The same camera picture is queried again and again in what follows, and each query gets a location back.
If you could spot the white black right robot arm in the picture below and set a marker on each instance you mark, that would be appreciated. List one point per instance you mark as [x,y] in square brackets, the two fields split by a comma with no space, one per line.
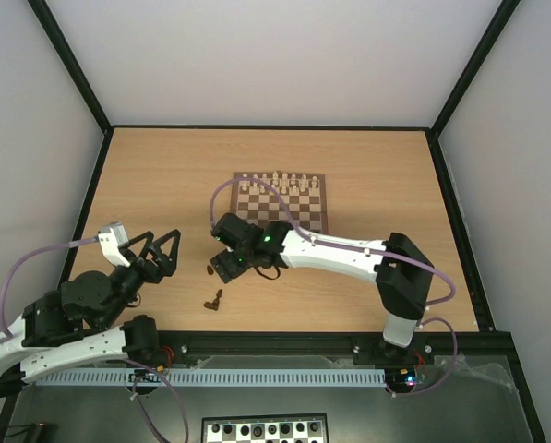
[407,282]

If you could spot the small printed chess board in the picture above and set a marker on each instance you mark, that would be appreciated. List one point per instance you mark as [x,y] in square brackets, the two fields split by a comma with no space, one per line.
[308,428]

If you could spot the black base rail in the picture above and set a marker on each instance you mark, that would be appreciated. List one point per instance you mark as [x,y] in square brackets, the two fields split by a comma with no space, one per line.
[188,347]

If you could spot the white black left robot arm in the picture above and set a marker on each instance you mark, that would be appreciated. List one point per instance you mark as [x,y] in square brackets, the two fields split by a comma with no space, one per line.
[75,324]

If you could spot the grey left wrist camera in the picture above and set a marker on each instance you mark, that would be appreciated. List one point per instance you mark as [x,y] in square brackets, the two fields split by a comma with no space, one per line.
[114,231]

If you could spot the black frame post back left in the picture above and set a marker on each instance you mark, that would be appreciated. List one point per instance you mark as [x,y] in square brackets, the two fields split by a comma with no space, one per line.
[54,33]

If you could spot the black frame post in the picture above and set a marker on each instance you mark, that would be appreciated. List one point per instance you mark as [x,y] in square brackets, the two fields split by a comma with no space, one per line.
[54,33]
[482,50]

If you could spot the grey slotted cable duct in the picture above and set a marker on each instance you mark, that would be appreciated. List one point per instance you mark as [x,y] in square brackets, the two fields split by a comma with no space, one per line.
[220,378]

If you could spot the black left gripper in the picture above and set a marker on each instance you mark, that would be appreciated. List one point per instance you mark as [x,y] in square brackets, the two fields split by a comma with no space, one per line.
[155,273]

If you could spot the dark king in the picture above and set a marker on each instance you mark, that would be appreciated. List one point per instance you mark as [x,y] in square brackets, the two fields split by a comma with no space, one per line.
[218,297]

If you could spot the black frame post back right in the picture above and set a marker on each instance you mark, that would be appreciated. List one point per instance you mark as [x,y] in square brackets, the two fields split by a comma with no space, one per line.
[482,50]

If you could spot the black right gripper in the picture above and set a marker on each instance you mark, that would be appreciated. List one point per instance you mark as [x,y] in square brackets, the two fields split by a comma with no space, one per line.
[227,264]

